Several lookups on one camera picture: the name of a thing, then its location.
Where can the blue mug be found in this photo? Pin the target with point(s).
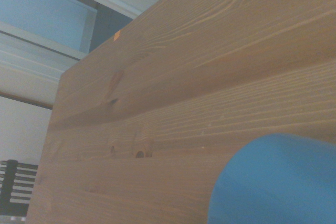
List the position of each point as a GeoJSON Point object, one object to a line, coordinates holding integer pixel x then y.
{"type": "Point", "coordinates": [275, 182]}

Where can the orange sticker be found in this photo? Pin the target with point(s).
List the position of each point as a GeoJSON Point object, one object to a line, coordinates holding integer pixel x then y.
{"type": "Point", "coordinates": [116, 35]}

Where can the white door frame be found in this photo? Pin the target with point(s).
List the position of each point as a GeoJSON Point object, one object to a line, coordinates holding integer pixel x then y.
{"type": "Point", "coordinates": [39, 43]}

